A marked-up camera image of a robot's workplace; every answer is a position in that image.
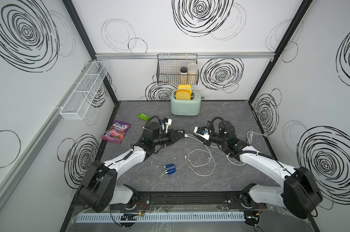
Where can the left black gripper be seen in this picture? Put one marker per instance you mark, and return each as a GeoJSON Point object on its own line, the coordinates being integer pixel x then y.
{"type": "Point", "coordinates": [170, 134]}

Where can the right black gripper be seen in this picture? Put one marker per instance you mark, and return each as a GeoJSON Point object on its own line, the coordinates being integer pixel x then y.
{"type": "Point", "coordinates": [205, 142]}

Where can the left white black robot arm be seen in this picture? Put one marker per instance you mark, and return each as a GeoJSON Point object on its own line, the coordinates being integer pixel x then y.
{"type": "Point", "coordinates": [98, 189]}

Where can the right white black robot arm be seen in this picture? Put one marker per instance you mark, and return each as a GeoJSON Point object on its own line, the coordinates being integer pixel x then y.
{"type": "Point", "coordinates": [296, 191]}

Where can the blue electric shaver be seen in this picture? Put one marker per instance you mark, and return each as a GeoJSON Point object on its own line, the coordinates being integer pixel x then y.
{"type": "Point", "coordinates": [169, 169]}

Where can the mint green toaster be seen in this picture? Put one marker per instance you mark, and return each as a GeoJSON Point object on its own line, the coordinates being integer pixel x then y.
{"type": "Point", "coordinates": [190, 107]}

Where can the yellow sponge front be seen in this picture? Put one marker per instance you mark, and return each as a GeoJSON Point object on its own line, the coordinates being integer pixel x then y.
{"type": "Point", "coordinates": [183, 94]}

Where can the yellow sponge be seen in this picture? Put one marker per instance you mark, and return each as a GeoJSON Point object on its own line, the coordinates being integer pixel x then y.
{"type": "Point", "coordinates": [184, 89]}
{"type": "Point", "coordinates": [183, 94]}

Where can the green candy packet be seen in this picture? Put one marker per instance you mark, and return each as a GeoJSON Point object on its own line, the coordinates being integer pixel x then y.
{"type": "Point", "coordinates": [144, 117]}

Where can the yellow sponge back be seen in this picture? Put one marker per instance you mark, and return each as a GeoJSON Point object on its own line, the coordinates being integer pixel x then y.
{"type": "Point", "coordinates": [184, 89]}

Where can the white lid clear jar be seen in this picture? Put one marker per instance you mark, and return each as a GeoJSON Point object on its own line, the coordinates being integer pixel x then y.
{"type": "Point", "coordinates": [192, 73]}

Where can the purple Fox's candy bag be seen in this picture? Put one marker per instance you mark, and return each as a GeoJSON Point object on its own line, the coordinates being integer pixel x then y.
{"type": "Point", "coordinates": [117, 132]}

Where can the black lid spice jar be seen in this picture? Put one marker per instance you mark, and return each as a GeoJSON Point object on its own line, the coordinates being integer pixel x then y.
{"type": "Point", "coordinates": [183, 74]}

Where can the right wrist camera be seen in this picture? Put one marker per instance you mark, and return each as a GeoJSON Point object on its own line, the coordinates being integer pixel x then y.
{"type": "Point", "coordinates": [202, 131]}

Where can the black wire basket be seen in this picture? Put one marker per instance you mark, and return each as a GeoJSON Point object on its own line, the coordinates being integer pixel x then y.
{"type": "Point", "coordinates": [169, 65]}

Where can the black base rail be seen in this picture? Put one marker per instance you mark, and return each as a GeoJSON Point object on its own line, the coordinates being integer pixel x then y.
{"type": "Point", "coordinates": [192, 198]}

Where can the white slotted cable duct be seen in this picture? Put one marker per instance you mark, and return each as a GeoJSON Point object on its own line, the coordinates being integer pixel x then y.
{"type": "Point", "coordinates": [161, 217]}

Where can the white wire wall shelf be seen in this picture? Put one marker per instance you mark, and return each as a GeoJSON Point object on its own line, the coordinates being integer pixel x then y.
{"type": "Point", "coordinates": [85, 91]}

